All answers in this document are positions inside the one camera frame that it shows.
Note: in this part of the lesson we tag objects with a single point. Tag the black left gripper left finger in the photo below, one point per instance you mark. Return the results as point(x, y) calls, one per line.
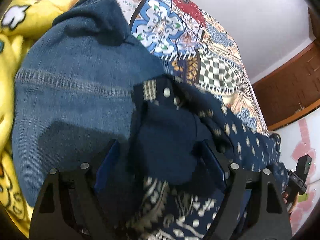
point(67, 206)

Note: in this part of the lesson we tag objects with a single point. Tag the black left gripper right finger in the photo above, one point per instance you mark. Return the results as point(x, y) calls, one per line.
point(252, 207)

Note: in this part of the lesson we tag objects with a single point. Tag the navy patterned garment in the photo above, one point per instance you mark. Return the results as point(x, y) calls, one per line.
point(177, 131)

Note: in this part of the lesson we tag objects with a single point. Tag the person's right hand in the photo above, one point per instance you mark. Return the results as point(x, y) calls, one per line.
point(290, 200)

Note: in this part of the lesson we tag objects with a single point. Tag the brown wooden door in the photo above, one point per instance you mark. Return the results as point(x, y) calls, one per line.
point(292, 91)

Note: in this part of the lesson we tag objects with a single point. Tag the blue denim jacket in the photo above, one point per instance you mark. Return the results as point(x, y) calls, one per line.
point(73, 91)

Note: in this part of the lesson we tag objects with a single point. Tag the yellow cartoon blanket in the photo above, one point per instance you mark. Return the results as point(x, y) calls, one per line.
point(22, 24)

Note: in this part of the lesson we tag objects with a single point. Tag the colourful patchwork bedspread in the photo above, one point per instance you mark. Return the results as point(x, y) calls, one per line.
point(194, 46)

